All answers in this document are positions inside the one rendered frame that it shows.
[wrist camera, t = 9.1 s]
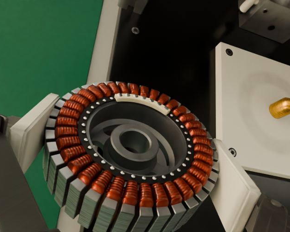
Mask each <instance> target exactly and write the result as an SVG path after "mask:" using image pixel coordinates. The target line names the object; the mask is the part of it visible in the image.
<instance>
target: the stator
mask: <svg viewBox="0 0 290 232"><path fill-rule="evenodd" d="M148 92H149V88H148V87H146V86H142V85H140V86H139V89H138V85H137V84H134V83H128V84H127V83H125V82H119V81H116V82H112V81H105V82H104V83H101V82H96V83H93V84H92V85H90V84H87V85H84V86H82V87H81V89H80V88H76V89H74V90H72V91H71V94H70V93H67V94H66V95H64V96H63V97H62V100H59V101H58V102H57V103H56V104H55V106H54V108H53V109H52V111H51V113H50V116H49V118H48V120H47V122H46V130H45V140H44V150H43V160H42V166H43V169H44V170H43V174H44V178H45V181H46V182H47V187H48V189H49V191H50V193H51V195H53V194H55V196H54V200H55V201H56V203H57V204H58V205H59V206H60V207H61V208H62V207H63V206H65V210H64V211H65V213H66V214H67V215H68V216H69V217H71V218H72V219H74V218H75V217H76V216H77V215H79V217H78V221H77V223H79V224H80V225H82V226H83V227H85V228H87V229H88V228H89V227H90V225H91V223H93V222H94V220H95V219H96V222H95V225H94V227H93V232H106V231H107V229H108V227H109V224H111V226H110V232H175V231H176V230H178V229H179V228H180V227H181V226H182V225H184V224H185V223H186V222H187V221H188V220H189V219H190V218H191V217H192V215H193V214H194V213H195V212H196V210H197V209H198V208H199V206H200V205H201V204H202V202H203V201H204V200H205V199H206V197H207V196H208V195H209V194H210V192H211V191H212V189H213V187H214V184H215V183H216V181H217V178H218V174H217V173H218V171H219V163H218V162H217V161H218V154H217V152H215V151H216V146H215V143H214V142H213V141H211V140H212V137H211V135H210V134H209V132H206V127H205V126H204V125H203V124H202V123H201V122H200V121H199V119H198V118H197V117H196V116H195V115H194V114H192V113H191V111H190V110H188V109H187V108H186V107H185V106H182V105H181V103H179V102H178V101H176V100H175V99H172V100H170V98H171V97H169V96H168V95H166V94H161V96H160V97H159V93H160V92H159V91H157V90H155V89H151V91H150V93H148ZM112 129H113V131H112V133H111V136H109V135H106V134H105V133H104V132H105V131H108V130H112ZM94 145H95V146H98V147H100V148H101V149H102V151H103V158H102V157H101V155H100V154H99V153H98V152H97V151H96V149H95V148H94ZM125 147H130V148H133V149H135V150H136V151H138V152H139V154H138V153H132V152H130V151H128V150H126V149H125ZM159 148H160V149H161V151H162V152H163V154H164V156H165V159H166V163H167V166H163V165H161V164H159V163H158V162H157V154H158V151H159Z"/></svg>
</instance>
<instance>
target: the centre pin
mask: <svg viewBox="0 0 290 232"><path fill-rule="evenodd" d="M269 112H270V114H271V115H272V116H273V117H274V118H276V119H280V118H282V117H284V116H287V115H289V114H290V98H287V97H285V98H282V99H280V100H278V101H276V102H274V103H273V104H271V105H270V106H269Z"/></svg>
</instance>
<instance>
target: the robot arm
mask: <svg viewBox="0 0 290 232"><path fill-rule="evenodd" d="M59 100H60V97H59V95H57V94H53V93H50V94H48V95H47V96H46V97H45V98H44V99H43V100H42V101H41V102H40V103H38V104H37V105H36V106H35V107H34V108H33V109H32V110H30V111H29V112H28V113H27V114H26V115H25V116H24V117H22V118H20V117H16V116H9V117H6V116H4V115H2V114H0V232H60V230H59V229H57V228H53V229H48V227H47V225H46V222H45V220H44V218H43V216H42V213H41V211H40V209H39V207H38V204H37V202H36V200H35V198H34V196H33V193H32V191H31V189H30V187H29V185H28V183H27V180H26V178H25V176H24V174H25V172H26V171H27V169H28V168H29V167H30V165H31V163H32V162H33V161H34V159H35V158H36V156H37V155H38V153H39V152H40V151H41V149H42V147H43V146H44V140H45V130H46V122H47V120H48V118H49V116H50V113H51V111H52V109H53V108H54V106H55V104H56V103H57V102H58V101H59ZM212 141H213V142H214V143H215V146H216V151H215V152H217V154H218V161H217V162H218V163H219V171H218V173H217V174H218V178H217V181H216V183H215V184H214V187H213V189H212V191H211V192H210V194H209V195H210V197H211V200H212V202H213V204H214V206H215V209H216V211H217V213H218V215H219V218H220V220H221V222H222V224H223V227H224V229H225V231H226V232H243V230H244V228H246V230H247V232H290V216H289V215H288V211H287V209H286V207H285V206H283V205H282V204H281V203H279V202H278V201H276V200H273V199H270V198H267V197H266V195H265V194H264V193H263V192H262V191H261V189H260V188H259V187H258V185H257V184H256V183H255V182H254V181H253V180H252V179H251V178H250V177H249V176H248V174H247V173H246V172H245V170H244V169H243V168H242V167H241V165H240V164H239V163H238V161H237V160H236V159H235V157H234V156H233V155H232V154H231V152H230V151H229V150H228V149H227V147H226V146H225V145H224V144H223V142H222V141H221V140H219V139H215V138H214V139H212Z"/></svg>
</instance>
